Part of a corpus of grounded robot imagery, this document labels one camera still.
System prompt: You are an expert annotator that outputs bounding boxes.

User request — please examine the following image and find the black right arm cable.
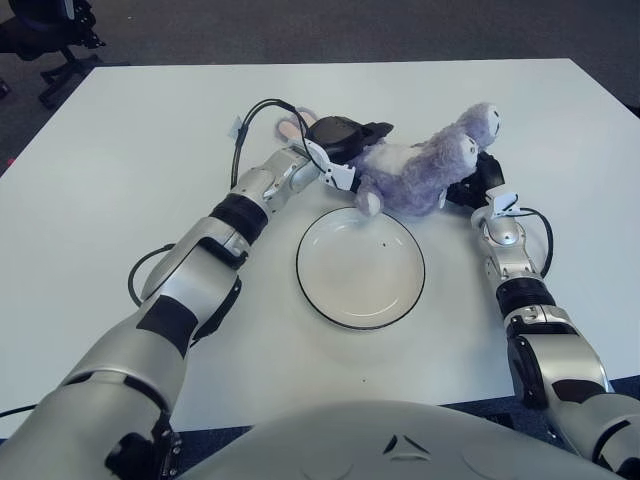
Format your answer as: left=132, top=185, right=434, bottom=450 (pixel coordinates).
left=519, top=208, right=555, bottom=276

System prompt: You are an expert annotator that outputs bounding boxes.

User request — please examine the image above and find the grey robot torso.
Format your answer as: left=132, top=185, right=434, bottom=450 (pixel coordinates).
left=177, top=399, right=621, bottom=480

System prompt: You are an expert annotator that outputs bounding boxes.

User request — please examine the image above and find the white plate with black rim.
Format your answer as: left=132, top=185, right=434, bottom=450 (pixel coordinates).
left=295, top=206, right=426, bottom=329

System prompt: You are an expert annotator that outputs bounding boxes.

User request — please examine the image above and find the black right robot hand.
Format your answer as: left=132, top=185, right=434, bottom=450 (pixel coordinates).
left=444, top=152, right=506, bottom=206

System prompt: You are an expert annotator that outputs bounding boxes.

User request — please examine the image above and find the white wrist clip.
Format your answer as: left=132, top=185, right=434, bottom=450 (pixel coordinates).
left=487, top=192, right=521, bottom=219
left=299, top=139, right=359, bottom=192

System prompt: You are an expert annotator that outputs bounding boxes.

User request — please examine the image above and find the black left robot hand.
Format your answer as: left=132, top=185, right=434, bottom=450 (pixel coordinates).
left=304, top=115, right=396, bottom=164

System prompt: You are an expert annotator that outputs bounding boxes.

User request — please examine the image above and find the purple plush bunny doll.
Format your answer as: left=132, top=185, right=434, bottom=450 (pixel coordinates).
left=272, top=102, right=503, bottom=217

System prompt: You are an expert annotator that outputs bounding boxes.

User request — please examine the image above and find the black office chair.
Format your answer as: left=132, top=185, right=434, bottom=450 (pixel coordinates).
left=0, top=0, right=106, bottom=109

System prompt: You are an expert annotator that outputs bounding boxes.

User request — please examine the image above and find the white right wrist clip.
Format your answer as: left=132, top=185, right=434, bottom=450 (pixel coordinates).
left=487, top=192, right=521, bottom=219

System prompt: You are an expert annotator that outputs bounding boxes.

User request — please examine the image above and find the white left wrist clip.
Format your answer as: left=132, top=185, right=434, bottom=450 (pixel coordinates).
left=299, top=139, right=359, bottom=192

